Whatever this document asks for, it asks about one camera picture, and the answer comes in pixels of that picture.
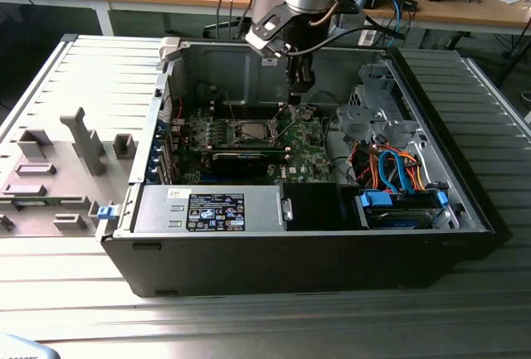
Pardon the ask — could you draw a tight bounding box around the blue hanging cable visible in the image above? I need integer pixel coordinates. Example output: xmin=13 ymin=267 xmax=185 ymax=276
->
xmin=386 ymin=0 xmax=407 ymax=44

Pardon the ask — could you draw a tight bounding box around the grey power supply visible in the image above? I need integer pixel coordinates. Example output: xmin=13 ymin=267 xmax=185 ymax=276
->
xmin=132 ymin=184 xmax=286 ymax=234

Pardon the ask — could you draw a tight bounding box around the black camera cable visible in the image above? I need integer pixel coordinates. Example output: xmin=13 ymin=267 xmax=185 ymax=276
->
xmin=285 ymin=25 xmax=407 ymax=54

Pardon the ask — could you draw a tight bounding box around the silver CPU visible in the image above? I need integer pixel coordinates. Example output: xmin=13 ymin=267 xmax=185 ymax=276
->
xmin=241 ymin=123 xmax=266 ymax=139

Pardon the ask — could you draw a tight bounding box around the orange wire bundle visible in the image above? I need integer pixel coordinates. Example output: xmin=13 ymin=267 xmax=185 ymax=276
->
xmin=352 ymin=146 xmax=429 ymax=192

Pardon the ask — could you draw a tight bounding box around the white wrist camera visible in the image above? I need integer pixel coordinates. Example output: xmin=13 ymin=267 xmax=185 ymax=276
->
xmin=244 ymin=4 xmax=291 ymax=61

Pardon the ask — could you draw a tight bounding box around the blue plastic latch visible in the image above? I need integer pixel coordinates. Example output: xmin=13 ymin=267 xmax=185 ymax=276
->
xmin=95 ymin=204 xmax=119 ymax=222

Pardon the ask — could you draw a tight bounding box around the CPU socket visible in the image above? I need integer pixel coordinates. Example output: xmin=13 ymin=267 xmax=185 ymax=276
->
xmin=232 ymin=118 xmax=271 ymax=147

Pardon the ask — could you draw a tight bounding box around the blue data wire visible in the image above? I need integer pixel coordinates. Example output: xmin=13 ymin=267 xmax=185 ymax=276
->
xmin=378 ymin=149 xmax=412 ymax=194

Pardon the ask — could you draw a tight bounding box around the hard disk in blue carrier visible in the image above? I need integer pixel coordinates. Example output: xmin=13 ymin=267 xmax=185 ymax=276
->
xmin=356 ymin=187 xmax=452 ymax=230

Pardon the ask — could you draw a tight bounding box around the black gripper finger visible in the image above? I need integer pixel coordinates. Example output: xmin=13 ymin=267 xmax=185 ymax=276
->
xmin=289 ymin=56 xmax=315 ymax=105

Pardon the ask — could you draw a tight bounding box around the green motherboard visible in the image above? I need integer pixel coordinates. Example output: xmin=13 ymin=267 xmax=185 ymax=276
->
xmin=176 ymin=101 xmax=335 ymax=186

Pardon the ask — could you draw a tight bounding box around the pale blue teach pendant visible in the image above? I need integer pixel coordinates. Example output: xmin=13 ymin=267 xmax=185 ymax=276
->
xmin=0 ymin=332 xmax=57 ymax=359

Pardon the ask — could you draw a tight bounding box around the grey parts rack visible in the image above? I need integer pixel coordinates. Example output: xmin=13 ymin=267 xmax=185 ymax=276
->
xmin=0 ymin=105 xmax=139 ymax=239

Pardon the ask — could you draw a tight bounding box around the black PC case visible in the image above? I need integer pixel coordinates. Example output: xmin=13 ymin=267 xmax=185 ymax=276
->
xmin=100 ymin=37 xmax=512 ymax=298

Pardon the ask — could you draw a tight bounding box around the pale case release latch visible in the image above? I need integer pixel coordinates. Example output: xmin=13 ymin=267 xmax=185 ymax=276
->
xmin=158 ymin=36 xmax=184 ymax=64

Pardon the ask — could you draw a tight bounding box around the grey metal drive cage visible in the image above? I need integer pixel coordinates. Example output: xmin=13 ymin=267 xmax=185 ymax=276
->
xmin=334 ymin=62 xmax=421 ymax=149

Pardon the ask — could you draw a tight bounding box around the black graphics card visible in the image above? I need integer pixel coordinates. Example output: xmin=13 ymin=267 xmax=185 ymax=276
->
xmin=180 ymin=143 xmax=292 ymax=180

